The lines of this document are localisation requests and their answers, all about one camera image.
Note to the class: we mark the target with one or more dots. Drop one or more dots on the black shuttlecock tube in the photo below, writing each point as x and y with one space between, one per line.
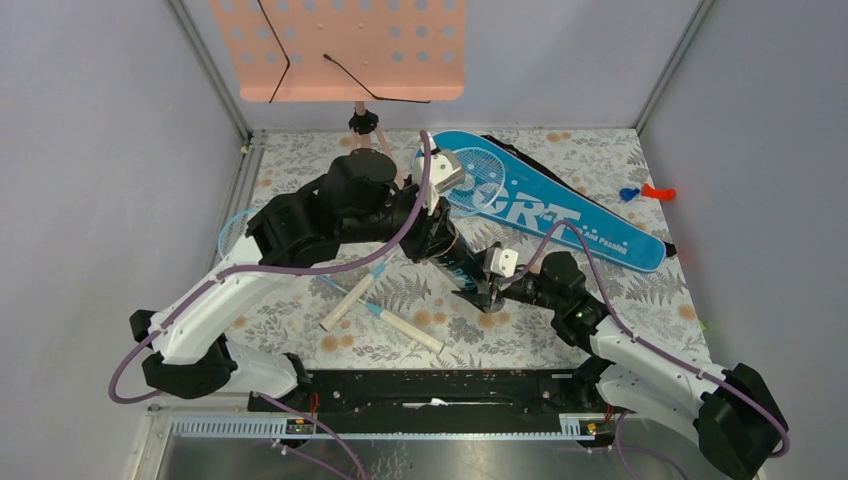
463 267

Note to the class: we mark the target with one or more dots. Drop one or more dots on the light blue racket at left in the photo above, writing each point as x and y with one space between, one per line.
235 227

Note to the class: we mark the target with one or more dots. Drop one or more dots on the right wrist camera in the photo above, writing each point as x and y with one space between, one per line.
500 261

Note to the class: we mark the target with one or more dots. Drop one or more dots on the pink tripod stand legs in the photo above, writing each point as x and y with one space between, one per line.
363 126

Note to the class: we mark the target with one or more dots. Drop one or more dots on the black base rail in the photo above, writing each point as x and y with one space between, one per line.
443 401

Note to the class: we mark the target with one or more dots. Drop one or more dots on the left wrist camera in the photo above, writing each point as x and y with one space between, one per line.
446 172

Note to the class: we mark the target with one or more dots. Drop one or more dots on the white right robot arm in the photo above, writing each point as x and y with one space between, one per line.
730 414

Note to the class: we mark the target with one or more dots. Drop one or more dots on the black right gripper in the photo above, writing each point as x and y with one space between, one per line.
483 300

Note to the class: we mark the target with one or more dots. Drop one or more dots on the pink perforated music stand desk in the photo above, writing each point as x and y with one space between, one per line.
337 51

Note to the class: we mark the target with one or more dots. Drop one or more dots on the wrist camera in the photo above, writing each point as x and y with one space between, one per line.
446 172
500 261

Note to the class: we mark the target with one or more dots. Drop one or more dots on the blue clip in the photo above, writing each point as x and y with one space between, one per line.
628 194

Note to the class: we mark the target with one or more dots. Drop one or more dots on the blue sport racket bag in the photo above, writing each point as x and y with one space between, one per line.
533 198

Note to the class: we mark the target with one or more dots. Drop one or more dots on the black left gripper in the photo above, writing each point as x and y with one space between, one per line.
435 235

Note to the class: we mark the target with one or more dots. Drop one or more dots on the orange clip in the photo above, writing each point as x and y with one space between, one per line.
664 195

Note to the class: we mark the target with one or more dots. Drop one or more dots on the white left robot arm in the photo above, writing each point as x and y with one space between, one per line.
184 348

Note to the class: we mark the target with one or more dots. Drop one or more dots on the light blue racket on bag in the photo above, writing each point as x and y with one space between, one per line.
484 176

